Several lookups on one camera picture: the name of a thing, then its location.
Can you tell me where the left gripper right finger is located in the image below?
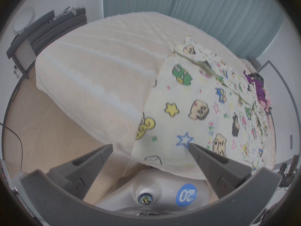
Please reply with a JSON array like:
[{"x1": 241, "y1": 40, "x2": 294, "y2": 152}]
[{"x1": 188, "y1": 143, "x2": 253, "y2": 198}]

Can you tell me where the grey bedside table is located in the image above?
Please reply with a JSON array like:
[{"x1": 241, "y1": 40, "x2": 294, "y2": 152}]
[{"x1": 248, "y1": 56, "x2": 261, "y2": 68}]

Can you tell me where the blue-green curtain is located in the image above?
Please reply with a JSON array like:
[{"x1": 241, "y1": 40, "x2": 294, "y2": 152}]
[{"x1": 102, "y1": 0, "x2": 285, "y2": 58}]

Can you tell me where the bed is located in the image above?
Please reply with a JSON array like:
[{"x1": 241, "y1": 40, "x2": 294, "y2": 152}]
[{"x1": 35, "y1": 11, "x2": 297, "y2": 181}]

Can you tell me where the black cable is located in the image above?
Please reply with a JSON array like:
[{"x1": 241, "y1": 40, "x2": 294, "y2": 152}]
[{"x1": 0, "y1": 123, "x2": 24, "y2": 171}]

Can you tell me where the round white mirror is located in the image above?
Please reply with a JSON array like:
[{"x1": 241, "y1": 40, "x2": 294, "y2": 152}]
[{"x1": 13, "y1": 6, "x2": 36, "y2": 35}]

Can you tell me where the white printed pyjama top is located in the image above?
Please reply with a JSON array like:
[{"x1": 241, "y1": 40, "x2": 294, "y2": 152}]
[{"x1": 131, "y1": 35, "x2": 271, "y2": 176}]

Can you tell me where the black chest of drawers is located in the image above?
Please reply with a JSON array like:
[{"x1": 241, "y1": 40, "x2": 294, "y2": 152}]
[{"x1": 28, "y1": 7, "x2": 87, "y2": 56}]

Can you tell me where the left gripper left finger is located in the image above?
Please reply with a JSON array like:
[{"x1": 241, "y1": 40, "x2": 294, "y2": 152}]
[{"x1": 48, "y1": 144, "x2": 113, "y2": 199}]

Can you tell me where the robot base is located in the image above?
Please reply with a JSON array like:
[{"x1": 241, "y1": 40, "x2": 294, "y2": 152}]
[{"x1": 94, "y1": 167, "x2": 219, "y2": 215}]

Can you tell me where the pile of clothes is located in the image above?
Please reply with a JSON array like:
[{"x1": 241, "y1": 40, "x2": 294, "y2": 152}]
[{"x1": 243, "y1": 72, "x2": 273, "y2": 115}]

